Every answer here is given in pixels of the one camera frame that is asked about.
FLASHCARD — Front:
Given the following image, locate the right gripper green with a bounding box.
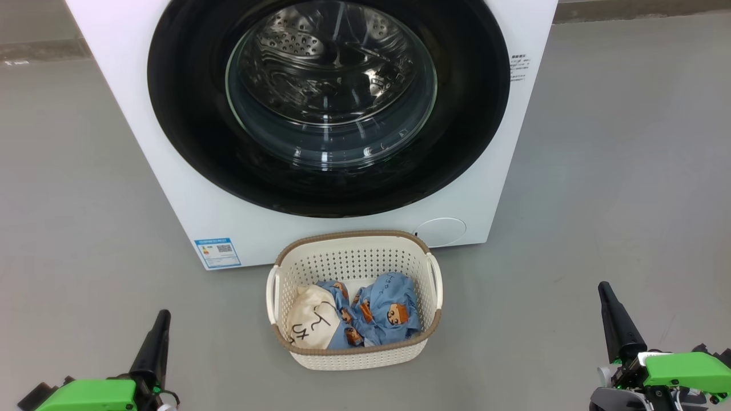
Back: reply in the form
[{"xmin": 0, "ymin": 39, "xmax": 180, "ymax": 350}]
[{"xmin": 597, "ymin": 281, "xmax": 731, "ymax": 394}]

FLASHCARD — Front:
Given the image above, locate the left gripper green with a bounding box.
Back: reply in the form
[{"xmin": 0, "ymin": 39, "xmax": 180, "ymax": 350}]
[{"xmin": 35, "ymin": 310, "xmax": 175, "ymax": 411}]

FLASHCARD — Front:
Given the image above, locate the blue cartoon print garment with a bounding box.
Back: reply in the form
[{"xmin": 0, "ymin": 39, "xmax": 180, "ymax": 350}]
[{"xmin": 351, "ymin": 272, "xmax": 422, "ymax": 346}]

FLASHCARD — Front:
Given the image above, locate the round black glass washer door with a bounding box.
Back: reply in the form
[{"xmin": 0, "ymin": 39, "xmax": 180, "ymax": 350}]
[{"xmin": 147, "ymin": 0, "xmax": 511, "ymax": 219}]

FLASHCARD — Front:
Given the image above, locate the white front-load washing machine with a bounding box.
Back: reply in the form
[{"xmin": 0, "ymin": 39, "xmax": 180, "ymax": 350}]
[{"xmin": 65, "ymin": 0, "xmax": 559, "ymax": 271}]

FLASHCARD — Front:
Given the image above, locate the stainless steel washing machine drum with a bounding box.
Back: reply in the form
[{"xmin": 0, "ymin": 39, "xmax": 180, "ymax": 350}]
[{"xmin": 228, "ymin": 0, "xmax": 437, "ymax": 166}]

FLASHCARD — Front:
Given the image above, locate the blue energy label sticker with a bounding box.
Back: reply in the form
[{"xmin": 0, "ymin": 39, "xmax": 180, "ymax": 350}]
[{"xmin": 194, "ymin": 237, "xmax": 242, "ymax": 269}]

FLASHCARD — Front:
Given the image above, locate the cream perforated laundry basket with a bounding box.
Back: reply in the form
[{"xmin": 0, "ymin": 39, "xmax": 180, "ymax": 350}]
[{"xmin": 266, "ymin": 230, "xmax": 443, "ymax": 371}]

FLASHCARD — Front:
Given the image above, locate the round white filter cover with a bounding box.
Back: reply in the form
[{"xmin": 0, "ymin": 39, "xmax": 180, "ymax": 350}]
[{"xmin": 414, "ymin": 217, "xmax": 467, "ymax": 248}]

